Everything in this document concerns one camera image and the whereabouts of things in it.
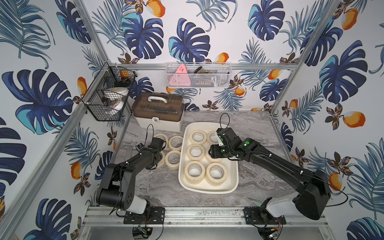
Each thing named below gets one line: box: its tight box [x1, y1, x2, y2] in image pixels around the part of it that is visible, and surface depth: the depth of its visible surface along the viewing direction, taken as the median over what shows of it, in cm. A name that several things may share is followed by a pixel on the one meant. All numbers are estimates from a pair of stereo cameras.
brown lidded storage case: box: [132, 92, 185, 132], surface depth 100 cm
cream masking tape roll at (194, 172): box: [184, 160, 206, 185], surface depth 85 cm
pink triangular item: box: [168, 63, 191, 87], surface depth 92 cm
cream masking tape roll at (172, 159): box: [165, 150, 181, 170], surface depth 96 cm
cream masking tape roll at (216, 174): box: [205, 162, 228, 187], surface depth 85 cm
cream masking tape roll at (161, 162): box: [157, 150, 166, 168], surface depth 93 cm
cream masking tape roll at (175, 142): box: [168, 135, 184, 151], surface depth 103 cm
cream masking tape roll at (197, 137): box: [188, 129, 207, 145], surface depth 105 cm
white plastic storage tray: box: [178, 122, 239, 194], surface depth 87 cm
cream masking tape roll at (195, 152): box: [187, 144, 206, 161], surface depth 97 cm
